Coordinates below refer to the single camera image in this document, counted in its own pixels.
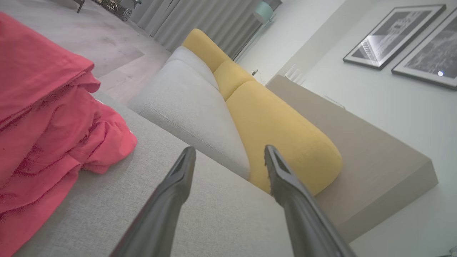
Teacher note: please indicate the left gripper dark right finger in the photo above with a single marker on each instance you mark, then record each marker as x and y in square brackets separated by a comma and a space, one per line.
[303, 221]

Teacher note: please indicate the long yellow back cushion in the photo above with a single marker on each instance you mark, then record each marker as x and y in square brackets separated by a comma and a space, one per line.
[278, 128]

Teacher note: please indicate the beige wooden wall ledge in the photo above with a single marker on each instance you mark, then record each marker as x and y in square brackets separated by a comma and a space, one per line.
[375, 160]

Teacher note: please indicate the mint green lamp shade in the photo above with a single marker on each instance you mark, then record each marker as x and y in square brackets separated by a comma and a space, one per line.
[263, 12]

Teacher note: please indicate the grey fabric sofa seat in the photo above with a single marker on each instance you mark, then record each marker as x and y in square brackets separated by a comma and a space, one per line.
[214, 221]

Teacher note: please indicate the black framed wall picture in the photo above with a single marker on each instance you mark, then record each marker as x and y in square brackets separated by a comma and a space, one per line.
[432, 57]
[392, 35]

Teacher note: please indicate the grey pleated curtain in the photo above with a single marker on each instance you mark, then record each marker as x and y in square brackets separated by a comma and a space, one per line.
[200, 21]

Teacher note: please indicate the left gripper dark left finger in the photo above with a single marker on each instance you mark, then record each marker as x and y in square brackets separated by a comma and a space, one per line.
[167, 207]

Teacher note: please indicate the dark metal decor piece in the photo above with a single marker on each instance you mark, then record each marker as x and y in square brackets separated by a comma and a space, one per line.
[116, 9]

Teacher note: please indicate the red shorts with white stripe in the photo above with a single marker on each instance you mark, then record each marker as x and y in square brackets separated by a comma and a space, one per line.
[43, 125]

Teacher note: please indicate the dark furniture leg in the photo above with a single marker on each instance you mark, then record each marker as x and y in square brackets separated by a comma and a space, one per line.
[80, 5]

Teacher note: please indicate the rounded yellow end cushion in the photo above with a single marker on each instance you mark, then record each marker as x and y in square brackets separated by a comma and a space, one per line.
[205, 48]

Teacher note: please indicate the grey sofa seat cushion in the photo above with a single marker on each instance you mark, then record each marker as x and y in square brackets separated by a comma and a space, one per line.
[192, 107]

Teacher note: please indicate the short yellow back cushion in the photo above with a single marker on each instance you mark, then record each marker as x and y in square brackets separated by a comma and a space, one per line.
[232, 76]

